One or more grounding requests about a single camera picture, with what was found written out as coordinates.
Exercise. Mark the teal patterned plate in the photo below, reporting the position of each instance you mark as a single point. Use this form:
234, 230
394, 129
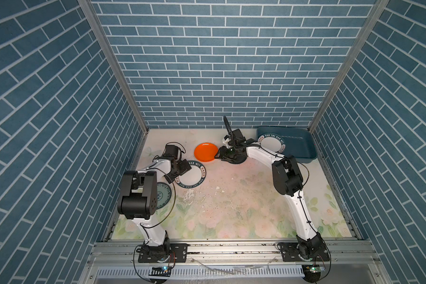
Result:
164, 194

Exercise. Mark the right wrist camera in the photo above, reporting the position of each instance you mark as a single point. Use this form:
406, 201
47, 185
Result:
234, 138

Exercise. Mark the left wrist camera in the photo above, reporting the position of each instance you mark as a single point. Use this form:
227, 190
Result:
172, 151

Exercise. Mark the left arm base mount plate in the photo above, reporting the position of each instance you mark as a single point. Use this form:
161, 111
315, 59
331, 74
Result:
174, 253

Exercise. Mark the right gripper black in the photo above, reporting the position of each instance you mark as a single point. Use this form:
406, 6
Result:
223, 154

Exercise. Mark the orange plate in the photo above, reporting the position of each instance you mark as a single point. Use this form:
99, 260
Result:
205, 152

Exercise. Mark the aluminium front rail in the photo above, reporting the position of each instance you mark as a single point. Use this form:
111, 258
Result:
341, 261

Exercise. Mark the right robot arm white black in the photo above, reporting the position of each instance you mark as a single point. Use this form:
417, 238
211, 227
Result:
288, 182

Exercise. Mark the left aluminium corner post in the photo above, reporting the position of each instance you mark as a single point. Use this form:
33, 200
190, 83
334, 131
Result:
94, 22

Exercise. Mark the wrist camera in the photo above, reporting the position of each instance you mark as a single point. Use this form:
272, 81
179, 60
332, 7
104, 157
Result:
172, 151
234, 138

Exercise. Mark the aluminium corner post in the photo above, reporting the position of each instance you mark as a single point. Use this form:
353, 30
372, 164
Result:
363, 34
94, 22

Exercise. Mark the right aluminium corner post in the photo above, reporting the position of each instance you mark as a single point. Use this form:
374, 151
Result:
363, 34

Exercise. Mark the black plate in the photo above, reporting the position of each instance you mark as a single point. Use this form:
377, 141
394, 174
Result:
236, 160

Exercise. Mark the white plate green rim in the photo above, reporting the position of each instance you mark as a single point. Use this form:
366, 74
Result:
272, 142
194, 177

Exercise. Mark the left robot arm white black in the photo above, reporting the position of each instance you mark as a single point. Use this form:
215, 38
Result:
138, 202

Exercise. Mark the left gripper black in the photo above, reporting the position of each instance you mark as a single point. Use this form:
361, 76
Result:
183, 168

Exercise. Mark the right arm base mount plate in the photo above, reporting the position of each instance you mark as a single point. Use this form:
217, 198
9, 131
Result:
294, 252

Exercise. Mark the teal plastic bin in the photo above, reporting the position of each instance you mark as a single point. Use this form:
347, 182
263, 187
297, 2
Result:
299, 142

